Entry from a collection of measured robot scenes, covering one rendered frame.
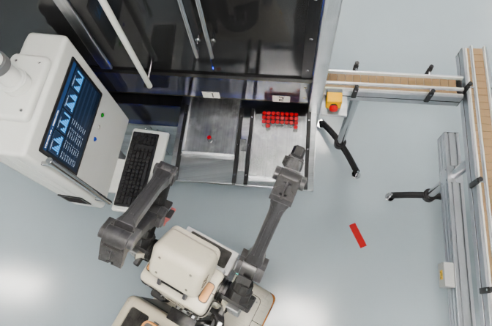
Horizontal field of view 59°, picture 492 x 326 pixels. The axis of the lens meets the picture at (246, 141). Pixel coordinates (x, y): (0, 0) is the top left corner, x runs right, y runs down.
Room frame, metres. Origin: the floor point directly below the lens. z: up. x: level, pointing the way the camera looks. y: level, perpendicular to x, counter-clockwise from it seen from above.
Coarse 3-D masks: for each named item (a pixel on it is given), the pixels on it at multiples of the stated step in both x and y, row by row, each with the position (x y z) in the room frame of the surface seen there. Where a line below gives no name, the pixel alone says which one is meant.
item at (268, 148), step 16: (256, 128) 0.89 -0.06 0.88; (272, 128) 0.87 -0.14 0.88; (288, 128) 0.85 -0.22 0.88; (304, 128) 0.84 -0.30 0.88; (256, 144) 0.80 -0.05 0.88; (272, 144) 0.79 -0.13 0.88; (288, 144) 0.77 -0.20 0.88; (304, 144) 0.76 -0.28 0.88; (256, 160) 0.72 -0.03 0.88; (272, 160) 0.70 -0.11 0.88; (304, 160) 0.66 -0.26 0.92; (256, 176) 0.63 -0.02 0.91; (304, 176) 0.59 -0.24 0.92
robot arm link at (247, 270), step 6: (246, 264) 0.20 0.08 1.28; (252, 264) 0.19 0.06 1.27; (240, 270) 0.18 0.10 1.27; (246, 270) 0.18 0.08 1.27; (252, 270) 0.17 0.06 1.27; (240, 276) 0.16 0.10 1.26; (246, 276) 0.16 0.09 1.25; (252, 276) 0.15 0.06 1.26; (240, 282) 0.14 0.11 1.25; (246, 282) 0.14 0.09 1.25
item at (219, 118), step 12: (192, 108) 1.06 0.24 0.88; (204, 108) 1.05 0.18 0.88; (216, 108) 1.04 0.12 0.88; (228, 108) 1.02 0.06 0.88; (192, 120) 0.99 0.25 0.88; (204, 120) 0.98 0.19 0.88; (216, 120) 0.97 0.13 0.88; (228, 120) 0.96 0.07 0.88; (192, 132) 0.93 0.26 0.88; (204, 132) 0.92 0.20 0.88; (216, 132) 0.91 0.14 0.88; (228, 132) 0.89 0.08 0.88; (192, 144) 0.86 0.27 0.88; (204, 144) 0.85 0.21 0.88; (216, 144) 0.84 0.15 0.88; (228, 144) 0.83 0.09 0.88; (228, 156) 0.77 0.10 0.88
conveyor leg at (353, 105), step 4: (352, 100) 1.00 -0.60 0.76; (356, 100) 0.99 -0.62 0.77; (348, 104) 1.02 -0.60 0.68; (352, 104) 1.00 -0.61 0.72; (356, 104) 0.99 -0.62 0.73; (348, 108) 1.01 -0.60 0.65; (352, 108) 0.99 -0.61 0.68; (356, 108) 0.99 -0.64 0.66; (348, 112) 1.00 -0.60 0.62; (352, 112) 0.99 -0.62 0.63; (348, 116) 0.99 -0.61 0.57; (352, 116) 0.99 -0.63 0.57; (344, 120) 1.01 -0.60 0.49; (348, 120) 0.99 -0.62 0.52; (344, 124) 1.00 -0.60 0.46; (348, 124) 0.99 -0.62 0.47; (340, 128) 1.02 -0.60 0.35; (344, 128) 1.00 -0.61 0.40; (348, 128) 0.99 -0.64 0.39; (340, 132) 1.01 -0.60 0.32; (344, 132) 0.99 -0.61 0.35; (340, 136) 1.00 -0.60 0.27; (344, 136) 0.99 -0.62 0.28; (340, 140) 0.99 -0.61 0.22; (344, 140) 0.99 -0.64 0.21; (340, 144) 0.99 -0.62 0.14
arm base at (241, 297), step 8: (232, 288) 0.13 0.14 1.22; (240, 288) 0.12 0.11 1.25; (248, 288) 0.12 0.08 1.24; (224, 296) 0.11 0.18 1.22; (232, 296) 0.10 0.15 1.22; (240, 296) 0.10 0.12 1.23; (248, 296) 0.09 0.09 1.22; (232, 304) 0.08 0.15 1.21; (240, 304) 0.07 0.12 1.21; (248, 304) 0.07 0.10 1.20
